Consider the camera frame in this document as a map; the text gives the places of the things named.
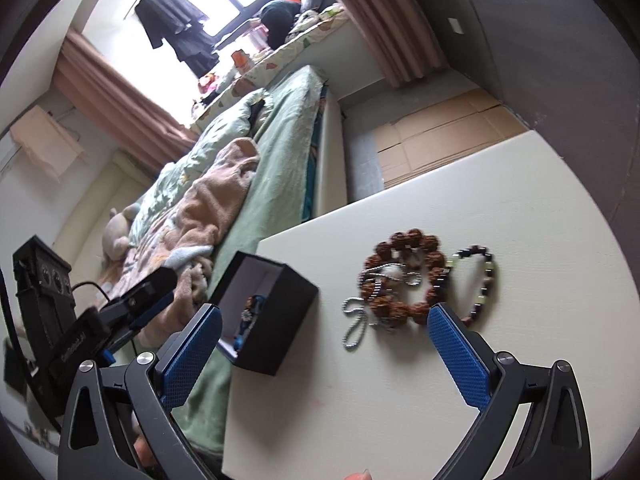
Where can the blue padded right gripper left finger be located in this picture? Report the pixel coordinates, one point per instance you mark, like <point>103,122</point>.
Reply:
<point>118,423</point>

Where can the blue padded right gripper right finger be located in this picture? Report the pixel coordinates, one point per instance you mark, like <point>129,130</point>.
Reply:
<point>554,441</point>

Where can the black jewelry box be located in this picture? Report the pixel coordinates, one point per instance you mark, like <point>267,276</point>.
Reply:
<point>262,304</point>

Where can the operator fingertip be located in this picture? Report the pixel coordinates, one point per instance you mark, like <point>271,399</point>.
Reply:
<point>359,475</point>

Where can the black device with dials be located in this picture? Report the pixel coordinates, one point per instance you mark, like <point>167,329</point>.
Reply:
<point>47,305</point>

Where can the beige plush toy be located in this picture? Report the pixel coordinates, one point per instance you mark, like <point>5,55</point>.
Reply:
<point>115,237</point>

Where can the light green floral duvet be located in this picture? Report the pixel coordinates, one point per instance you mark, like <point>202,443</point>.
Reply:
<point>242,119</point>

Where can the pink fleece blanket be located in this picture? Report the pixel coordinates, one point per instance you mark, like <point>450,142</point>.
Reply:
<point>184,238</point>

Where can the bed with green sheet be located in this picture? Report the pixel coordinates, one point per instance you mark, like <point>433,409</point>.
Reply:
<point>283,190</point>

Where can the left pink curtain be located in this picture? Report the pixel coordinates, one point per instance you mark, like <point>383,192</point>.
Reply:
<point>137,125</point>

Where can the pink curtain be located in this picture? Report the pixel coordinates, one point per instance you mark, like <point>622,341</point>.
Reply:
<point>399,37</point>
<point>137,125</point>

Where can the cardboard floor sheets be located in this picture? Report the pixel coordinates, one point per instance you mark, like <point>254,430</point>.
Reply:
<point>441,134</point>

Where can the dark hanging clothes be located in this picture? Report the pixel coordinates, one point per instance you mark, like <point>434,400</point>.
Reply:
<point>181,25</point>

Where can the black backpack on sill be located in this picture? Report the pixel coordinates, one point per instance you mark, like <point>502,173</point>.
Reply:
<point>279,17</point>

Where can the patterned window seat cushion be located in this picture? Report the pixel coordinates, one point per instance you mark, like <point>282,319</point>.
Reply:
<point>310,28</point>

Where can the right pink curtain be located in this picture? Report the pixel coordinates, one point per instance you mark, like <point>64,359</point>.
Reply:
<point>399,37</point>

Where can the pink towel on wall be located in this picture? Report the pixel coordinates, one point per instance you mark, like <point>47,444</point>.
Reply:
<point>46,143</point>

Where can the white wall switch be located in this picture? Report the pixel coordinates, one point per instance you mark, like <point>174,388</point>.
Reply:
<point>455,26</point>

